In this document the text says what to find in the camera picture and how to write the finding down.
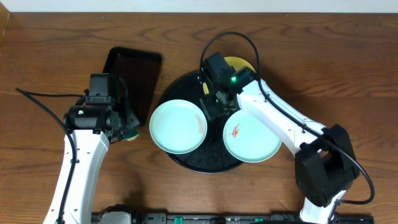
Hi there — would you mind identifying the green and yellow sponge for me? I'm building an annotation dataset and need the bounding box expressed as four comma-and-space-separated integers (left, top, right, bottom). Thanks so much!
123, 127, 139, 141

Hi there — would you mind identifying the yellow plate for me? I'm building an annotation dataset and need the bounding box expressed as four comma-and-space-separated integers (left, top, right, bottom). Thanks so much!
202, 56, 256, 95

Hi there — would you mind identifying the light green plate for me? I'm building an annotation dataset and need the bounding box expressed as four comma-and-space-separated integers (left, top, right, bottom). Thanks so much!
149, 100, 208, 154
223, 110, 282, 163

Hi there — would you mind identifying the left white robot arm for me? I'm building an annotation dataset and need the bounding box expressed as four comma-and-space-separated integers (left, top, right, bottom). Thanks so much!
44, 96, 139, 223

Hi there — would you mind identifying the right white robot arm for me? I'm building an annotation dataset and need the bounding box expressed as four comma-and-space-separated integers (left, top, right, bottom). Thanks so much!
200, 65, 361, 223

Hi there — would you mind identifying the dark rectangular water tray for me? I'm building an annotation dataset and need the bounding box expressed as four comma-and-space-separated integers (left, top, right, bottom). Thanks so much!
103, 47, 162, 126

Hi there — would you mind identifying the round black tray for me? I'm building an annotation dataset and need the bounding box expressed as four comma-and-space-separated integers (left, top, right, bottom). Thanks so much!
158, 71, 243, 174

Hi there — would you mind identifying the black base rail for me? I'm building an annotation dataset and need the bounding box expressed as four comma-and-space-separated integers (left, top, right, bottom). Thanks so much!
90, 211, 376, 224

